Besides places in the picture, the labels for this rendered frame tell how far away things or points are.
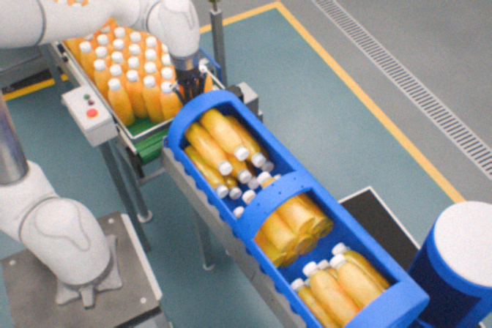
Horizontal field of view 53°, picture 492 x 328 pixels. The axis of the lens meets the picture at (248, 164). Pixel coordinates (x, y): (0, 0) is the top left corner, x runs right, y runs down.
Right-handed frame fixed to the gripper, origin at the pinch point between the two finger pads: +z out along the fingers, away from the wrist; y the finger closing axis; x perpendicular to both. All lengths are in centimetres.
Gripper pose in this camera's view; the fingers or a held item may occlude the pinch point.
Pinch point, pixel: (193, 108)
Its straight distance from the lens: 164.8
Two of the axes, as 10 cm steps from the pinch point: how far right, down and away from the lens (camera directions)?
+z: 0.2, 5.9, 8.1
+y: -8.2, 4.7, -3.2
